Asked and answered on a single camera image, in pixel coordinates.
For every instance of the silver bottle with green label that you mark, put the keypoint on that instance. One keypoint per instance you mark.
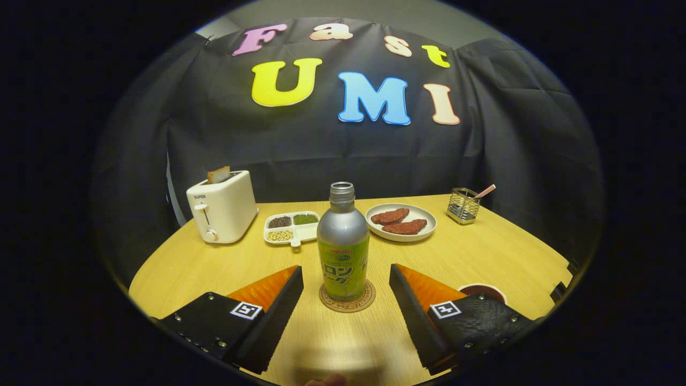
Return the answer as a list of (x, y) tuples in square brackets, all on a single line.
[(343, 241)]

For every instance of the round wooden coaster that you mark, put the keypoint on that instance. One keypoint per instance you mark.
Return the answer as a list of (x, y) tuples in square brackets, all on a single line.
[(347, 306)]

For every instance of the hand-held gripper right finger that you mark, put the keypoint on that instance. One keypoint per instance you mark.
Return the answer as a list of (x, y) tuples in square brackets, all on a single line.
[(420, 332)]

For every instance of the brown meat piece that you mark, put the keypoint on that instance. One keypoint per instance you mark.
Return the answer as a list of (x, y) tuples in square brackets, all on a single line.
[(390, 216), (406, 227)]

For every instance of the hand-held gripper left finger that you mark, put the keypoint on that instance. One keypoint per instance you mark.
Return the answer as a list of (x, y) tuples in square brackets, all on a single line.
[(268, 335)]

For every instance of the white toaster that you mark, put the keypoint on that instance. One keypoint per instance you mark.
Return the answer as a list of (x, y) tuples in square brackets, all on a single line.
[(225, 212)]

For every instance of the wooden table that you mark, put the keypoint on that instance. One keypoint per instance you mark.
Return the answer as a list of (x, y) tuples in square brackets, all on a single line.
[(482, 252)]

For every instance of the white divided dish with beans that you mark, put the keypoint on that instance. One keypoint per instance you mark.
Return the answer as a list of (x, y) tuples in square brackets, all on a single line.
[(308, 232)]

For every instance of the white round plate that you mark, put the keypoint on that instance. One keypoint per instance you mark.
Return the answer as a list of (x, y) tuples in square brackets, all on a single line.
[(423, 214)]

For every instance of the bread slice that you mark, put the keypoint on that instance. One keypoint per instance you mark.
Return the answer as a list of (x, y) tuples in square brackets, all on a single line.
[(218, 175)]

